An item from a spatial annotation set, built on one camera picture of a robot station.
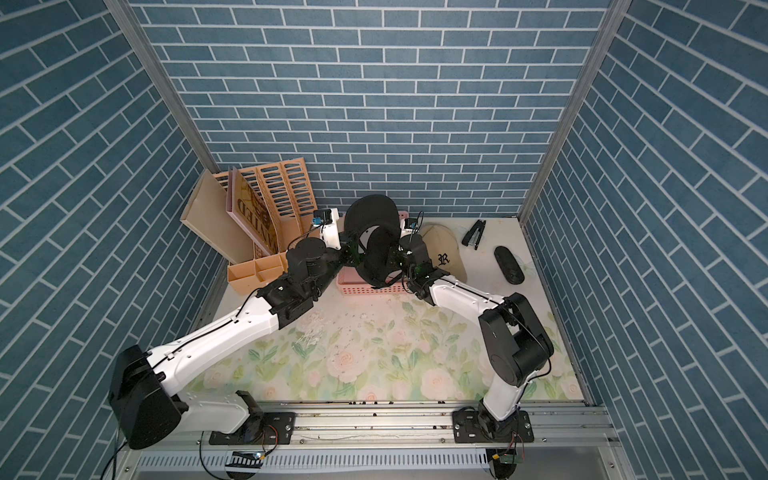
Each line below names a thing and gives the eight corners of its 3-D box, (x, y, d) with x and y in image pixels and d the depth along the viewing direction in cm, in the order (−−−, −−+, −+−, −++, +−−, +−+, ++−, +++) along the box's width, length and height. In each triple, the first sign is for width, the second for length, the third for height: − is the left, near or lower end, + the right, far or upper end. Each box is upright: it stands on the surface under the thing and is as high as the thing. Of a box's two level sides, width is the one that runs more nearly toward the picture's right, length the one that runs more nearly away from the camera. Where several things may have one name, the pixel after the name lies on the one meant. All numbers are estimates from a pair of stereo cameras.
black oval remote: (512, 286, 104) (515, 282, 101) (490, 251, 114) (492, 247, 111) (524, 283, 105) (527, 278, 102) (502, 249, 115) (504, 244, 112)
